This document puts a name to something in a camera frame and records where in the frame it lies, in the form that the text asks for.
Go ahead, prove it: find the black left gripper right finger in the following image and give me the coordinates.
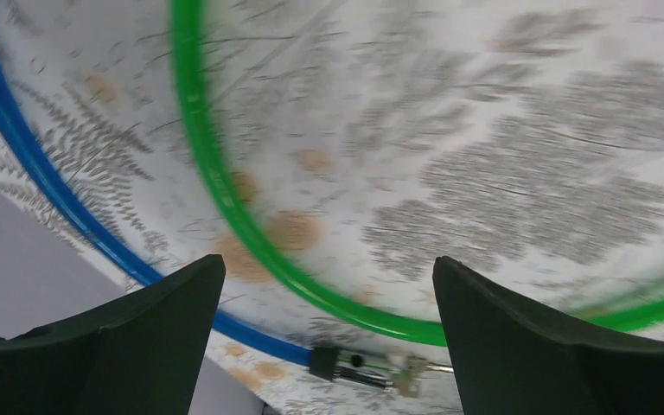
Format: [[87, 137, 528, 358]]
[[432, 256, 664, 414]]

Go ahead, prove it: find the green cable lock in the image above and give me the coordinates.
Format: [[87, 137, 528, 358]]
[[169, 0, 664, 348]]

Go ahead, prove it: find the blue cable lock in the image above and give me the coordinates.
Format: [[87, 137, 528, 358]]
[[0, 65, 453, 398]]

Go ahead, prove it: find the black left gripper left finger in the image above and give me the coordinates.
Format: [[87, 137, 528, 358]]
[[0, 254, 226, 414]]

